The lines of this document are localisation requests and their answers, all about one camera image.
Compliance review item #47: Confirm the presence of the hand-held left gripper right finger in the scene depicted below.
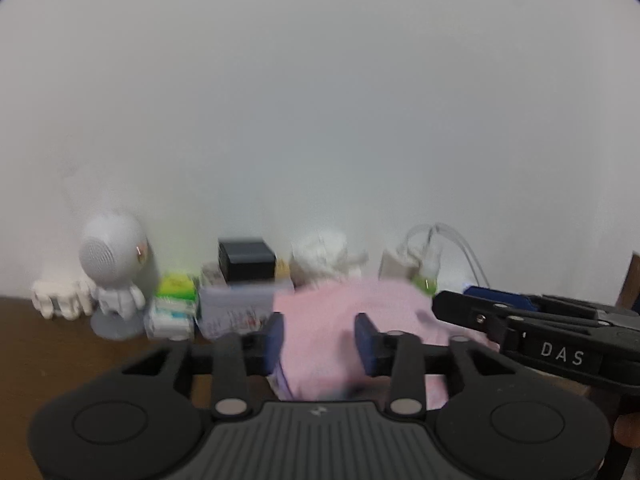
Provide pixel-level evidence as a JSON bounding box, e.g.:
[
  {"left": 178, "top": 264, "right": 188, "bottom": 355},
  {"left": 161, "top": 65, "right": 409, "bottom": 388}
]
[{"left": 354, "top": 312, "right": 523, "bottom": 418}]

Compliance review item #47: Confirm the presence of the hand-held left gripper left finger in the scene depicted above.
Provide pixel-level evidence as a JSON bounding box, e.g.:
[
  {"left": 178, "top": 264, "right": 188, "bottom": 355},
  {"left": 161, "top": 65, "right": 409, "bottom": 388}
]
[{"left": 120, "top": 312, "right": 286, "bottom": 418}]

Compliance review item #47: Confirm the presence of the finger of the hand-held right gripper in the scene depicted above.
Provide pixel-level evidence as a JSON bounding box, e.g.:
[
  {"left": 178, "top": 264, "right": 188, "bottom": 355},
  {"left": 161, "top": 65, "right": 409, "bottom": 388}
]
[
  {"left": 462, "top": 285, "right": 617, "bottom": 318},
  {"left": 431, "top": 291, "right": 533, "bottom": 347}
]

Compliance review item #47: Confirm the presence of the pink and blue mesh garment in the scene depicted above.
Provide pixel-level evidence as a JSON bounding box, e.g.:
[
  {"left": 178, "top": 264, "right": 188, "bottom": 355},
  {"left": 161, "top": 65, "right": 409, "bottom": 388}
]
[{"left": 272, "top": 277, "right": 501, "bottom": 403}]

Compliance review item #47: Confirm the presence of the clear bottle with green liquid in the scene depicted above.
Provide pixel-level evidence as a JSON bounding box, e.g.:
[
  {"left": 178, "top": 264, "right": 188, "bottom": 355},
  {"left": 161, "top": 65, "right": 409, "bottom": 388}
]
[{"left": 412, "top": 225, "right": 441, "bottom": 296}]

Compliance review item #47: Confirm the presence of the white charger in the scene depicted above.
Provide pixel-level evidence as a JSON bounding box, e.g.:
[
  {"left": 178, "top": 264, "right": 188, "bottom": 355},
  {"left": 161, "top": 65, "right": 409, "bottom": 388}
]
[{"left": 380, "top": 246, "right": 426, "bottom": 281}]

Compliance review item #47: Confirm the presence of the black box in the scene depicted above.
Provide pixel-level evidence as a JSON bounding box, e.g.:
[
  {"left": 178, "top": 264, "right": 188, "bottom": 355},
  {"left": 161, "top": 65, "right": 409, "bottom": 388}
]
[{"left": 217, "top": 239, "right": 277, "bottom": 283}]

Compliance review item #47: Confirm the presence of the white crumpled tissue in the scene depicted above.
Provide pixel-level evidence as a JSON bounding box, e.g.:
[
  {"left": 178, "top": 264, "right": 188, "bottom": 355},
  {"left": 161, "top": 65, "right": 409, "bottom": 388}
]
[{"left": 291, "top": 229, "right": 370, "bottom": 286}]

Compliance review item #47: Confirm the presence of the small white box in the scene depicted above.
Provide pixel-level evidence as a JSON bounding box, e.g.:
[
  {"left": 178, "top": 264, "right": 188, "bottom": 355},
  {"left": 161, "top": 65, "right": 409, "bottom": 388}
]
[{"left": 146, "top": 297, "right": 197, "bottom": 340}]

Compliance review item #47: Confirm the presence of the small green box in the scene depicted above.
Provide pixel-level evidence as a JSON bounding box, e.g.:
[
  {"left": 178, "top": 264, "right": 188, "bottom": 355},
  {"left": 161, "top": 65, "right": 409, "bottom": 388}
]
[{"left": 156, "top": 272, "right": 200, "bottom": 302}]

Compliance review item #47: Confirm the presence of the white robot figure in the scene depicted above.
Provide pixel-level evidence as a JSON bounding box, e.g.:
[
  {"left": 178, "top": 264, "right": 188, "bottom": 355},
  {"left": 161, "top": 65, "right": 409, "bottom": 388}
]
[{"left": 80, "top": 212, "right": 151, "bottom": 341}]

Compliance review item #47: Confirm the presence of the white plastic clips strip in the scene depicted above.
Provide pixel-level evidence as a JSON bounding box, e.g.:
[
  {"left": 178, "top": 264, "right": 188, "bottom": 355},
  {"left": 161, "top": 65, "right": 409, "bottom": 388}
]
[{"left": 31, "top": 280, "right": 96, "bottom": 320}]

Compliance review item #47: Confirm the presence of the white power strip with cables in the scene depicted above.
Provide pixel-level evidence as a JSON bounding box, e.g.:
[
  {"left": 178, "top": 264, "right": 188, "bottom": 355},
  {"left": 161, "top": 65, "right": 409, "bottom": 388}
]
[{"left": 402, "top": 222, "right": 493, "bottom": 288}]

